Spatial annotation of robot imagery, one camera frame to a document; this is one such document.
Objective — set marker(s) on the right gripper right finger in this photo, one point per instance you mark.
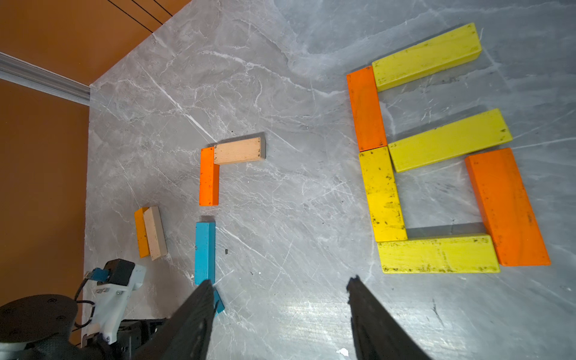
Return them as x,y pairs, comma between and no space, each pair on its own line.
375,332

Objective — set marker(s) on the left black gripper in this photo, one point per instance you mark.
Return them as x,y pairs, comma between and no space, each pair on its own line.
133,334

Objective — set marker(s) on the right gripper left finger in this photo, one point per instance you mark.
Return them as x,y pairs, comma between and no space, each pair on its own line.
186,334

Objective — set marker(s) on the amber orange block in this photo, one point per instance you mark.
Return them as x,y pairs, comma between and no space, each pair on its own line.
141,234

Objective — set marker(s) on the pale cream wooden block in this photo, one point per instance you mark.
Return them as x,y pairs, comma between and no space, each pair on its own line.
155,233

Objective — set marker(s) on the yellow block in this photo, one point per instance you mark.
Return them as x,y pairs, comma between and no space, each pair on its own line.
383,199
448,50
462,137
460,254

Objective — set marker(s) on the tan wooden block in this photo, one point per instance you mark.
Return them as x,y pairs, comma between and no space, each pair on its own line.
240,151

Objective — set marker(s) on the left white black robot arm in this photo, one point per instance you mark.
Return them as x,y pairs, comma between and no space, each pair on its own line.
39,327

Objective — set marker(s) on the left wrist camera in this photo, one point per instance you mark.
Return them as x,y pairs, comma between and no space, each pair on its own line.
115,284

